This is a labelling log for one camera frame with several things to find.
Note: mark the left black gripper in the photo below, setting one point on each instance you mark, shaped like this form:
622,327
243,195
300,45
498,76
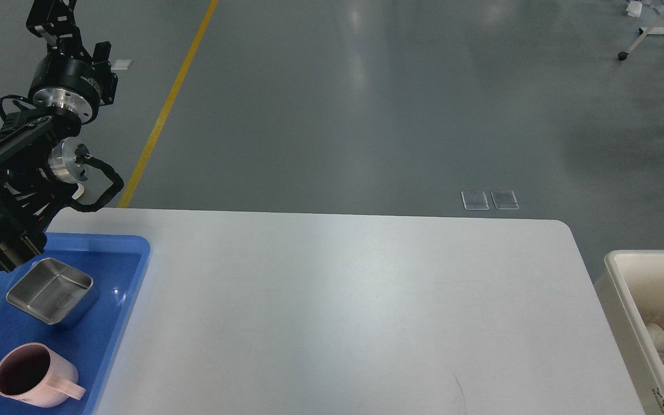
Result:
66,82

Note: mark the small stainless steel tray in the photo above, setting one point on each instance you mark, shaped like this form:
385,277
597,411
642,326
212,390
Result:
54,293

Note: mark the pink mug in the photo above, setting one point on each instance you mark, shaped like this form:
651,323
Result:
36,375

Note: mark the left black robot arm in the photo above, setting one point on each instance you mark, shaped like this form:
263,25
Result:
43,168

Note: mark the blue plastic tray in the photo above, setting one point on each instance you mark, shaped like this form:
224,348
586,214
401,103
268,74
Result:
117,263

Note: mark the white bin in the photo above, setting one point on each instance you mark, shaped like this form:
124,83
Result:
631,293

